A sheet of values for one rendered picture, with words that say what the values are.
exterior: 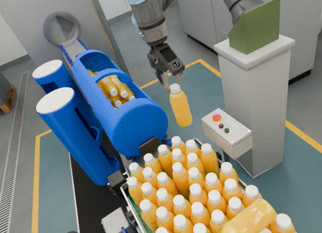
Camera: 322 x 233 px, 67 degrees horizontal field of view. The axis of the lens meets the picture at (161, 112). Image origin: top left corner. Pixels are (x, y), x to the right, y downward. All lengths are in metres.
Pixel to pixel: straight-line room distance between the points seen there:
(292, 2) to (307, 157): 1.32
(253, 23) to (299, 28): 1.36
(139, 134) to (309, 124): 1.82
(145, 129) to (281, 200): 1.30
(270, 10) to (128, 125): 0.93
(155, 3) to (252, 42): 0.79
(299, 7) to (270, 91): 1.17
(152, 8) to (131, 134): 0.58
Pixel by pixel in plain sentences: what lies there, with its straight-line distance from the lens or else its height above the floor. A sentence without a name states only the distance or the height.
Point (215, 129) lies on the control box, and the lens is 1.03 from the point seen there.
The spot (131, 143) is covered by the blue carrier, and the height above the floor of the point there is 1.07.
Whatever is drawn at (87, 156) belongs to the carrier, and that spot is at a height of 0.55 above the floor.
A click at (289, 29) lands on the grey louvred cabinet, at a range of 2.64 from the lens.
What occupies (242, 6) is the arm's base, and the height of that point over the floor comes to 1.33.
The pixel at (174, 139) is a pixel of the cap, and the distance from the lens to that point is 1.05.
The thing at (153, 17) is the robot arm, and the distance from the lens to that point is 0.78.
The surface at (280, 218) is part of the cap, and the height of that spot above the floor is 1.09.
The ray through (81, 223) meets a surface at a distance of 2.22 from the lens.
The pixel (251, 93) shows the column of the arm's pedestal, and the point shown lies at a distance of 1.54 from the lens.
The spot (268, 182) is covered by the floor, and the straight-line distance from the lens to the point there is 2.17.
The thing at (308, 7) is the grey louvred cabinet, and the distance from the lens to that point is 2.73.
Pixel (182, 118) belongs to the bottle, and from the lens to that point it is 0.98.
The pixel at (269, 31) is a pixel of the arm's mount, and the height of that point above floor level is 1.18.
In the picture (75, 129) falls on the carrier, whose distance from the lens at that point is 1.84.
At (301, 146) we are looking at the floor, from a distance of 2.42.
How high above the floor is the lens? 1.84
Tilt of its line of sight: 39 degrees down
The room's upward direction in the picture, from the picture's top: 20 degrees counter-clockwise
